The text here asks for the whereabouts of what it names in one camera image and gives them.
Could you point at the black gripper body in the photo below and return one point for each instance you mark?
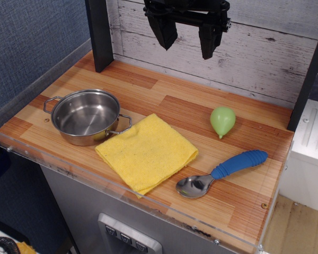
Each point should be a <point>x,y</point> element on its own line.
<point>194,13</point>

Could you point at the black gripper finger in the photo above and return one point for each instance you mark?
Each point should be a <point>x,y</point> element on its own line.
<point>164,29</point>
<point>210,37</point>

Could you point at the green pear-shaped toy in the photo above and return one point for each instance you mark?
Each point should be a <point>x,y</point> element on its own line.
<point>222,120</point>

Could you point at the yellow cloth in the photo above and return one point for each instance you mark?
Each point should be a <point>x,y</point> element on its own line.
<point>147,154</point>

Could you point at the stainless steel pot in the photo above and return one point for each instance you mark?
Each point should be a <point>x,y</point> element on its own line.
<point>87,117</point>

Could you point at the white side cabinet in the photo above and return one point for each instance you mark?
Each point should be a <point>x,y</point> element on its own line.
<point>299,181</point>

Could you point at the clear acrylic table guard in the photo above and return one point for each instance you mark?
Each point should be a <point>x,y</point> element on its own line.
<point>232,217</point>

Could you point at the silver dispenser panel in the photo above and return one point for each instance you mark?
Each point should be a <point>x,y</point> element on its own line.
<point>113,229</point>

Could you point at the yellow item bottom left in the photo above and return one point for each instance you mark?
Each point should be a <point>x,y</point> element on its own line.
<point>24,248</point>

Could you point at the black left frame post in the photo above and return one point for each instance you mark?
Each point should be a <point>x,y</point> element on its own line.
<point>98,21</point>

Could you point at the black frame post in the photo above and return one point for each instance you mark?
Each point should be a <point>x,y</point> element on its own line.
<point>98,21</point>
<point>304,92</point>

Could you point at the black right frame post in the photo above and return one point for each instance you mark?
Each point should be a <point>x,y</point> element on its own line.
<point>304,92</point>

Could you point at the blue-handled metal spoon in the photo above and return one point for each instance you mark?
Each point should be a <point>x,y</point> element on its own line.
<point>198,186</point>

